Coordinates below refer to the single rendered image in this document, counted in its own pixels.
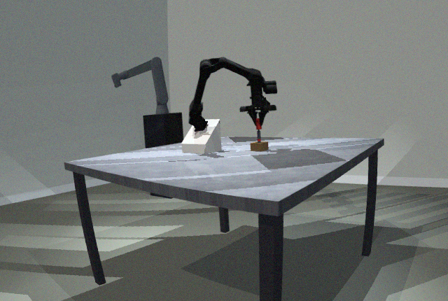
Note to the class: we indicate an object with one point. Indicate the tan square block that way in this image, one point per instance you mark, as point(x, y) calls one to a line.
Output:
point(263, 146)

